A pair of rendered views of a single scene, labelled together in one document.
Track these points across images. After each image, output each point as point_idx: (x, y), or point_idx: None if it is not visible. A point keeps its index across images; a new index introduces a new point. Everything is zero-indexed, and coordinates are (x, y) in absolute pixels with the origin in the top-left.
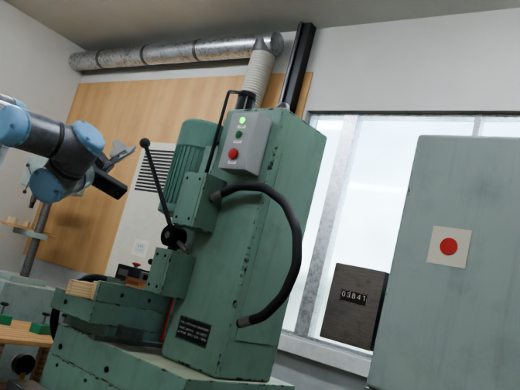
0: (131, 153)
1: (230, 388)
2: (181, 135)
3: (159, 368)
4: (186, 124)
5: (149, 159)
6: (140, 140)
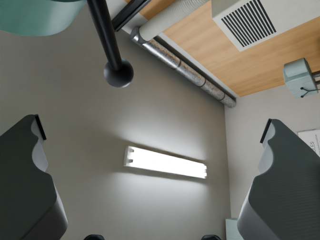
0: (22, 130)
1: None
2: (21, 10)
3: None
4: (5, 25)
5: (96, 26)
6: (119, 87)
